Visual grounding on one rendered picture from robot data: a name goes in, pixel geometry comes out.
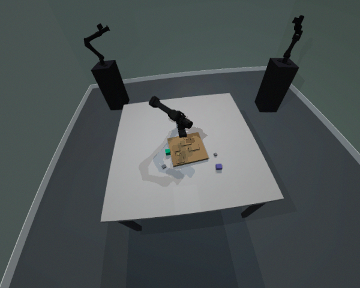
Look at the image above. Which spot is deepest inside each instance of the tan puzzle board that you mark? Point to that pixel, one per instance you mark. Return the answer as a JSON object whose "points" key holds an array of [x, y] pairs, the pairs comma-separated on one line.
{"points": [[191, 149]]}

